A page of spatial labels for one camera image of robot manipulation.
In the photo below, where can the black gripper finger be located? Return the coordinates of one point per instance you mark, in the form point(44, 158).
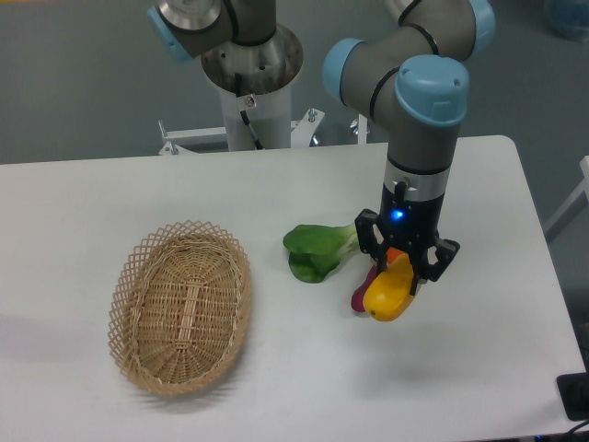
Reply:
point(445, 250)
point(370, 240)

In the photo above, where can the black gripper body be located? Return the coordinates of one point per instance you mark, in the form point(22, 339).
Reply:
point(409, 226)

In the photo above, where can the yellow orange toy mango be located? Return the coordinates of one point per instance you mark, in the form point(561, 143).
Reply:
point(389, 295)

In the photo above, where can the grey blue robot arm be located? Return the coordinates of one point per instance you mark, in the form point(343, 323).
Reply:
point(412, 83)

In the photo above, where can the green toy bok choy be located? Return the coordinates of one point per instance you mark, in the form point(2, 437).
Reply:
point(316, 250)

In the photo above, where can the purple toy sweet potato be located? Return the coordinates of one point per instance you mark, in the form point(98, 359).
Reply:
point(357, 300)

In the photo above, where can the black device at table edge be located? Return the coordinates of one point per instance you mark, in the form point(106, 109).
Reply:
point(573, 389)

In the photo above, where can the woven wicker basket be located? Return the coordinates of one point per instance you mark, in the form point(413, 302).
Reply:
point(180, 310)

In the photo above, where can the white metal frame right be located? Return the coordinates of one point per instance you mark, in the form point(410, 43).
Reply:
point(571, 206)

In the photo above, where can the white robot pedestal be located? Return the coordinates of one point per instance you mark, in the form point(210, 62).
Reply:
point(254, 85)

